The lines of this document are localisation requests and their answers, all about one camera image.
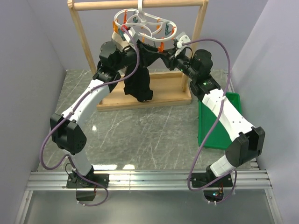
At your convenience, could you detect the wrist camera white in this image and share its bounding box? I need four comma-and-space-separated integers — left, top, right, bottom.
120, 25, 138, 44
174, 32, 191, 57

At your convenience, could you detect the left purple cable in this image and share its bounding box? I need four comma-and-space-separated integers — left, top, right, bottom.
41, 28, 141, 207

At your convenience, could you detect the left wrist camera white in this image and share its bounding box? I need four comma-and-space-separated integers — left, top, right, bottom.
120, 25, 138, 44

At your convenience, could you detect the wooden hanging rack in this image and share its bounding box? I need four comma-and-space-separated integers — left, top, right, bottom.
67, 0, 208, 112

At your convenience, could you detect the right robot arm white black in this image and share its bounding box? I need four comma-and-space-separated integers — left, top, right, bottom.
168, 49, 265, 189

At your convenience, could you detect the aluminium mounting rail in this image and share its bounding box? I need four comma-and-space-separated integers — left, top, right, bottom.
25, 170, 272, 191

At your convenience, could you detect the green plastic tray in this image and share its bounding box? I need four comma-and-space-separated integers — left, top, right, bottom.
198, 92, 242, 151

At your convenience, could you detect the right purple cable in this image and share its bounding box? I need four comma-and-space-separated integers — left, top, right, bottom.
184, 38, 237, 205

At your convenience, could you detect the purple cable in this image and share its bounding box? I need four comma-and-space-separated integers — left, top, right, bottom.
184, 38, 237, 205
41, 28, 141, 207

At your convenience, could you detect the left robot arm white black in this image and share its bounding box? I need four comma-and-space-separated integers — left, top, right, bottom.
50, 41, 159, 188

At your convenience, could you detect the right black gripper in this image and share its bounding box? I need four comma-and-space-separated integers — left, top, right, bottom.
160, 48, 198, 81

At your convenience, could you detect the white plastic clip hanger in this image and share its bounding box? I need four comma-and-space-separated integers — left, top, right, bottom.
113, 0, 178, 42

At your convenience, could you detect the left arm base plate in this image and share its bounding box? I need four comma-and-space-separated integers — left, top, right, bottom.
66, 173, 109, 189

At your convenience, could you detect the orange peg holding grey underwear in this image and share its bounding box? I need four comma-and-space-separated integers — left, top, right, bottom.
113, 21, 118, 33

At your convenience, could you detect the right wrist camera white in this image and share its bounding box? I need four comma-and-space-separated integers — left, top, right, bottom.
174, 32, 191, 57

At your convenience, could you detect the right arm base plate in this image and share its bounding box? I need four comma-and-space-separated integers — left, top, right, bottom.
191, 173, 233, 188

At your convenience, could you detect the black underwear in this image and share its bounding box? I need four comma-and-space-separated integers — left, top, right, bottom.
124, 47, 176, 102

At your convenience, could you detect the grey underwear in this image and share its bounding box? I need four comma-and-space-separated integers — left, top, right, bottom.
111, 31, 130, 51

